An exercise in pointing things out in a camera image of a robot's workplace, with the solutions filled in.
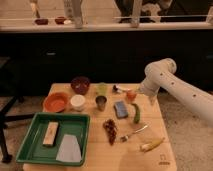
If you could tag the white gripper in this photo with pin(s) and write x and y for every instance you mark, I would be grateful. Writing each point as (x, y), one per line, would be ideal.
(149, 91)

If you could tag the red apple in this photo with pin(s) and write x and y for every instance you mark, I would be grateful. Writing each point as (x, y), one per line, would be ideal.
(131, 95)

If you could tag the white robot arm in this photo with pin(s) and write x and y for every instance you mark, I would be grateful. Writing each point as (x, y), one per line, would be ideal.
(160, 74)

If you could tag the purple bowl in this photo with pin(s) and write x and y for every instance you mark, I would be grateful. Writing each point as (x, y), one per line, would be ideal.
(80, 85)

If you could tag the orange bowl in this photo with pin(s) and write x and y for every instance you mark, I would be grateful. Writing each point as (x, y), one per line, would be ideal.
(55, 102)

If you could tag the green chili pepper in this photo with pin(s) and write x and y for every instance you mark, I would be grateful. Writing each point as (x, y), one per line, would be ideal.
(136, 119)

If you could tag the blue sponge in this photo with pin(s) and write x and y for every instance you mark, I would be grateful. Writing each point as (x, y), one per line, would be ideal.
(120, 109)

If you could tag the green plastic cup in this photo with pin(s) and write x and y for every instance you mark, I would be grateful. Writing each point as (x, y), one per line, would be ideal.
(101, 88)

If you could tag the silver fork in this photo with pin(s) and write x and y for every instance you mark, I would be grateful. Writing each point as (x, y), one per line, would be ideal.
(126, 137)

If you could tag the white cup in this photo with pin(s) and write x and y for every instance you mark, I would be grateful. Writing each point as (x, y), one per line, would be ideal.
(78, 102)

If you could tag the grey cloth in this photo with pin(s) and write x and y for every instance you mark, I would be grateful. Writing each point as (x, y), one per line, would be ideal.
(69, 150)

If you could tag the green plastic tray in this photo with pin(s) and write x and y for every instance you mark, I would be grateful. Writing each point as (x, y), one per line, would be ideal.
(55, 139)

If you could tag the wooden block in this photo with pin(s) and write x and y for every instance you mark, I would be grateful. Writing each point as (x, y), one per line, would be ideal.
(50, 134)

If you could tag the black chair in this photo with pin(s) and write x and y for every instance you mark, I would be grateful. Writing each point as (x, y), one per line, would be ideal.
(6, 83)

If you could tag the white handled brush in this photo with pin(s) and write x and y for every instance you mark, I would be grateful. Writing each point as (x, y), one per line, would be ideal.
(120, 89)

